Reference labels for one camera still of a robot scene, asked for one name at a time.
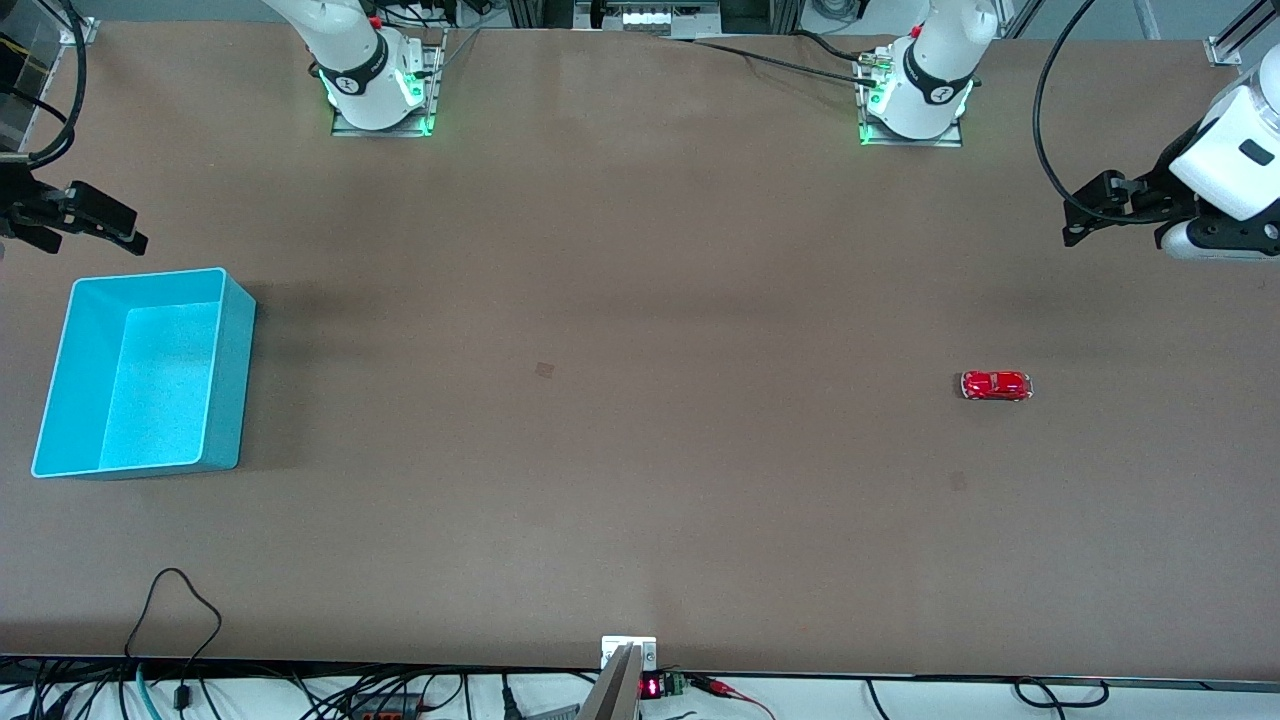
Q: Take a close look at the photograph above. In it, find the red beetle toy car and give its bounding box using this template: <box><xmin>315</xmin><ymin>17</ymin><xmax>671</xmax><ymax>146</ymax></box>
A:
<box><xmin>960</xmin><ymin>370</ymin><xmax>1033</xmax><ymax>402</ymax></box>

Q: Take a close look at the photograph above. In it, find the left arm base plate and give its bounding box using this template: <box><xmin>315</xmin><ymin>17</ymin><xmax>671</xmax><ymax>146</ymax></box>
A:
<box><xmin>857</xmin><ymin>45</ymin><xmax>966</xmax><ymax>149</ymax></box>

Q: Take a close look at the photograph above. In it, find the black coiled cable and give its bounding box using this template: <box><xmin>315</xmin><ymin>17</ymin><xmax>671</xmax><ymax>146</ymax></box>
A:
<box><xmin>1012</xmin><ymin>678</ymin><xmax>1111</xmax><ymax>709</ymax></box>

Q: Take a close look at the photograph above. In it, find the black cable on table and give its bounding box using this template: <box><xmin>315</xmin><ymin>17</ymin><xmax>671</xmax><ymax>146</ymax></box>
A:
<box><xmin>660</xmin><ymin>32</ymin><xmax>883</xmax><ymax>89</ymax></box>

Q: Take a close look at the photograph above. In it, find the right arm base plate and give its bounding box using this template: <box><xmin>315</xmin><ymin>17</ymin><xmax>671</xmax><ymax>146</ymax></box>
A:
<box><xmin>330</xmin><ymin>30</ymin><xmax>446</xmax><ymax>138</ymax></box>

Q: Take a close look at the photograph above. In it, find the black looped thin cable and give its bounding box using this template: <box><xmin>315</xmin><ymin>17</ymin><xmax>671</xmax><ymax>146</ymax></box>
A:
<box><xmin>124</xmin><ymin>568</ymin><xmax>223</xmax><ymax>713</ymax></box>

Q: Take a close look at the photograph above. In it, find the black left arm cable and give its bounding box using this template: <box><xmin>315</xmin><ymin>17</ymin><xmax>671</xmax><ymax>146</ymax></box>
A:
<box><xmin>1033</xmin><ymin>0</ymin><xmax>1101</xmax><ymax>208</ymax></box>

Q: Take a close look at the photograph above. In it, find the black power strip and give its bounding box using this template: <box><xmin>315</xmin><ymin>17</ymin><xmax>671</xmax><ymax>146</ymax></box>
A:
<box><xmin>345</xmin><ymin>692</ymin><xmax>426</xmax><ymax>717</ymax></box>

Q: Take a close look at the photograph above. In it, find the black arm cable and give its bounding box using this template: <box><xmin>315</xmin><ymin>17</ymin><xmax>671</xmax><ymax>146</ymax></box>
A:
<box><xmin>1033</xmin><ymin>0</ymin><xmax>1101</xmax><ymax>208</ymax></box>
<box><xmin>25</xmin><ymin>0</ymin><xmax>89</xmax><ymax>171</ymax></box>

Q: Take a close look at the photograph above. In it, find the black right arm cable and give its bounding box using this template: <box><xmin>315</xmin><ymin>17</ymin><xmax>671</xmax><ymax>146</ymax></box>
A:
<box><xmin>25</xmin><ymin>0</ymin><xmax>89</xmax><ymax>171</ymax></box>

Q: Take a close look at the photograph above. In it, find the red clip lead wire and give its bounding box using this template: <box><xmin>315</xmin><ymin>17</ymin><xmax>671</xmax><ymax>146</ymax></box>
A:
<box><xmin>690</xmin><ymin>676</ymin><xmax>776</xmax><ymax>720</ymax></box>

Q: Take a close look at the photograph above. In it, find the aluminium frame structure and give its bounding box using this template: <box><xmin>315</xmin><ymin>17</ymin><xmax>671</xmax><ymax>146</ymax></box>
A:
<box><xmin>505</xmin><ymin>0</ymin><xmax>807</xmax><ymax>37</ymax></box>

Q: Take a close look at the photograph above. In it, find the grey metal bar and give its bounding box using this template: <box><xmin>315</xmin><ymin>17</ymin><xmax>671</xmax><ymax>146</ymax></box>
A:
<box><xmin>578</xmin><ymin>645</ymin><xmax>642</xmax><ymax>720</ymax></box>

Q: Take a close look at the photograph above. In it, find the blue plastic box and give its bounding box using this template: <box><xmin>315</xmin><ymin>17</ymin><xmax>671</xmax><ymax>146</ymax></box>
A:
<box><xmin>30</xmin><ymin>267</ymin><xmax>257</xmax><ymax>481</ymax></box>

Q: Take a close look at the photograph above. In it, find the aluminium corner bracket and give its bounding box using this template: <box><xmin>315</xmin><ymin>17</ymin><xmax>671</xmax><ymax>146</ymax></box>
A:
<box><xmin>1204</xmin><ymin>0</ymin><xmax>1280</xmax><ymax>68</ymax></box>

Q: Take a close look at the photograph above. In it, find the white table edge bracket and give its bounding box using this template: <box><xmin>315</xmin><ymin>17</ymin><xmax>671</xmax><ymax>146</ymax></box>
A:
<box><xmin>601</xmin><ymin>636</ymin><xmax>658</xmax><ymax>672</ymax></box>

